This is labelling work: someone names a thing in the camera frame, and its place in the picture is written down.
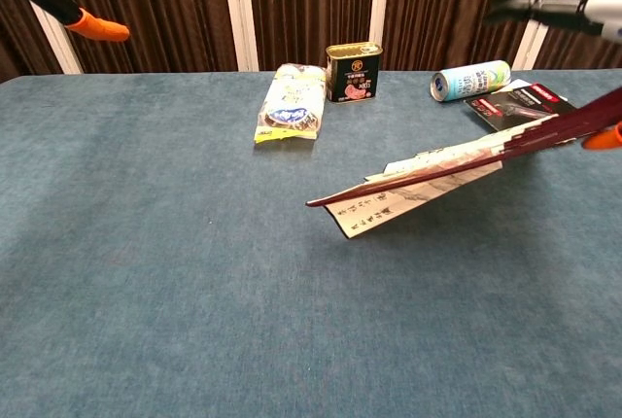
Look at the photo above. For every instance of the blue felt table mat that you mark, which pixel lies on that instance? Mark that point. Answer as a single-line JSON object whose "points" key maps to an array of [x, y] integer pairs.
{"points": [[170, 267]]}

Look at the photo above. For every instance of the black glue gun package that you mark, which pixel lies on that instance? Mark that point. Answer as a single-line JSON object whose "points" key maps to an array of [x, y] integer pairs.
{"points": [[520, 107]]}

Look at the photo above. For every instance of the small white black box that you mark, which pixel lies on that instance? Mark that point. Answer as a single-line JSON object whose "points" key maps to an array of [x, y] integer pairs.
{"points": [[354, 75]]}

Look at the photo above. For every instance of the blue white beverage can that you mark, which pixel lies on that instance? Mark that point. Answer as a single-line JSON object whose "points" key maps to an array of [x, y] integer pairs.
{"points": [[471, 81]]}

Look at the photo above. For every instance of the red ribbed paper folding fan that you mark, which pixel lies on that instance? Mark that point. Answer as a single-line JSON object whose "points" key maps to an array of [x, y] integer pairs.
{"points": [[437, 180]]}

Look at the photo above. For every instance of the yellow white snack package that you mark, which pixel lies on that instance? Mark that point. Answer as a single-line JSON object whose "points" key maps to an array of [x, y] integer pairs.
{"points": [[291, 107]]}

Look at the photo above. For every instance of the brown pleated partition screen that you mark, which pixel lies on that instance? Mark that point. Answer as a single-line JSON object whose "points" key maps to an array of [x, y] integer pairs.
{"points": [[311, 0]]}

